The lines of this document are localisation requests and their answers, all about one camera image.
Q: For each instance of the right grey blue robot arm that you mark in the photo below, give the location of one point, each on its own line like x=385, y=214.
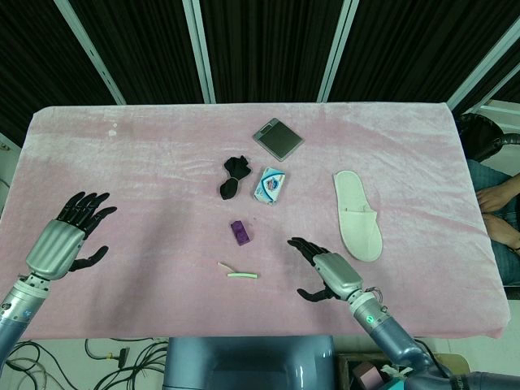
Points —
x=390, y=329

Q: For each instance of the white disposable slipper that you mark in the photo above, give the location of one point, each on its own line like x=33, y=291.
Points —
x=357, y=219

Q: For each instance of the light green strip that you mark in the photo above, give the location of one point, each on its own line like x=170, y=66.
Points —
x=243, y=275

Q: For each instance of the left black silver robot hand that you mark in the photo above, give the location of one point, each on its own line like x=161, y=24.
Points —
x=55, y=243

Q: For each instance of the bystander bare forearm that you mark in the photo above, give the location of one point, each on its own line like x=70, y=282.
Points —
x=497, y=195
x=503, y=229

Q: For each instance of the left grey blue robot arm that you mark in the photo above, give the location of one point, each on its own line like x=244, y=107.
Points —
x=18, y=308

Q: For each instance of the black office chair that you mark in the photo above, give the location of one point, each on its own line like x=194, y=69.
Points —
x=477, y=130

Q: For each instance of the black sock bundle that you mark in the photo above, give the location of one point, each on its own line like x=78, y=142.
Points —
x=233, y=174

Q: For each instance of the grey square digital scale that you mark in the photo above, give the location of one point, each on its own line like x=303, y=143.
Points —
x=279, y=138

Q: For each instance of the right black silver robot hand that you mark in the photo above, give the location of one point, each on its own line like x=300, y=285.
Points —
x=339, y=272

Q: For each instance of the crumpled white paper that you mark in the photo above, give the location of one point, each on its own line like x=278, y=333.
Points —
x=396, y=370

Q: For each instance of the pink plush table cloth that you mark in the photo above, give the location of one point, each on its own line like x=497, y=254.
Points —
x=162, y=227

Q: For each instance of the grey blue robot torso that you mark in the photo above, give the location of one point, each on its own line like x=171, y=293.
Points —
x=243, y=361

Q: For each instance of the purple toy brick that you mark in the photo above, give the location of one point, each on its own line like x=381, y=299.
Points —
x=241, y=232

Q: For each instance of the white metal frame post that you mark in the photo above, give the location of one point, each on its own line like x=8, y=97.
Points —
x=483, y=61
x=91, y=53
x=201, y=53
x=337, y=48

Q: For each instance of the white blue soap box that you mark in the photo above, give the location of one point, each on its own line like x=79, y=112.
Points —
x=271, y=186

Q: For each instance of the pink cardboard box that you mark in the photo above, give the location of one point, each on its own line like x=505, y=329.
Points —
x=365, y=373

